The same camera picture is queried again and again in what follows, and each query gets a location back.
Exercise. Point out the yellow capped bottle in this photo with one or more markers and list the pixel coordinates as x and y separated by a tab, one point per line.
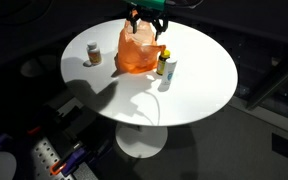
162	65

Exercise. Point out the tall white tube bottle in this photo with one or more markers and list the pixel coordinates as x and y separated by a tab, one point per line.
169	73

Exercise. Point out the small orange clamp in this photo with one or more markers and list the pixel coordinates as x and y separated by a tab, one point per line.
34	130

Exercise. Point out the black diagonal metal bar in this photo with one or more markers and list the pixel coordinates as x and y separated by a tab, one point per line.
274	83

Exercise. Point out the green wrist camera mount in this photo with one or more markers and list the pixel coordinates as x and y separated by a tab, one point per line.
147	3

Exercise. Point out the white pill bottle yellow label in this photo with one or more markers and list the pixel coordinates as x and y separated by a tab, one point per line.
94	55

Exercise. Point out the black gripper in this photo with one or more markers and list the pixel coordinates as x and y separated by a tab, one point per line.
149	14

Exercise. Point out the orange and purple clamp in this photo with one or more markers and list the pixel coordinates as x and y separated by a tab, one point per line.
74	158

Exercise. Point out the orange plastic bag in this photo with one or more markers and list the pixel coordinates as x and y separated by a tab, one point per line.
135	53

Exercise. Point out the perforated metal board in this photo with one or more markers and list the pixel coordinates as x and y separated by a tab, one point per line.
42	156

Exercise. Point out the white table pedestal base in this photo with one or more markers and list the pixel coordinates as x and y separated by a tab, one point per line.
140	140

